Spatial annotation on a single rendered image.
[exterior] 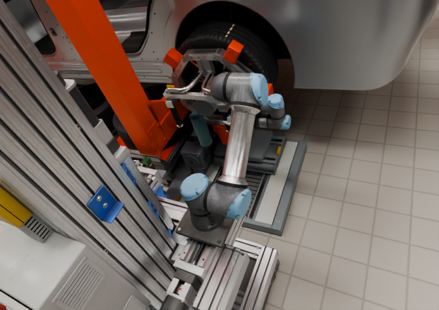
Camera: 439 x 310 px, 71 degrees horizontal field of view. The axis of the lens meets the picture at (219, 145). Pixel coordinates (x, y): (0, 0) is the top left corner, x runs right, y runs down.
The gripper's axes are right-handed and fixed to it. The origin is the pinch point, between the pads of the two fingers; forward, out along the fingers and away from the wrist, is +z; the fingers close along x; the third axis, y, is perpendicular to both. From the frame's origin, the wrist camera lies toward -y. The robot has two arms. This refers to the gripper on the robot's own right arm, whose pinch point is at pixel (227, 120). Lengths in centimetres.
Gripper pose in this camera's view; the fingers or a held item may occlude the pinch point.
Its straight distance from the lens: 171.3
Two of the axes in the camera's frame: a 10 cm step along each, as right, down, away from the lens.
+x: -3.8, 7.1, -5.9
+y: -2.4, -6.9, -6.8
